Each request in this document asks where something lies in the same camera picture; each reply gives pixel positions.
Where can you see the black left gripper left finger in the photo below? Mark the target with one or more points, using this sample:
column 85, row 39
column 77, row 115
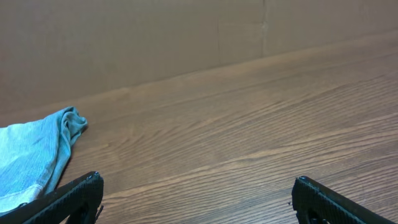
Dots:
column 79, row 201

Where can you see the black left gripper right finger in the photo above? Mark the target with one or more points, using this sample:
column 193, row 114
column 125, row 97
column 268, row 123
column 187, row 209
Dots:
column 315, row 203

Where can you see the folded light blue jeans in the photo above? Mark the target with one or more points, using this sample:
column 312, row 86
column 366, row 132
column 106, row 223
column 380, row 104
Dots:
column 34, row 155

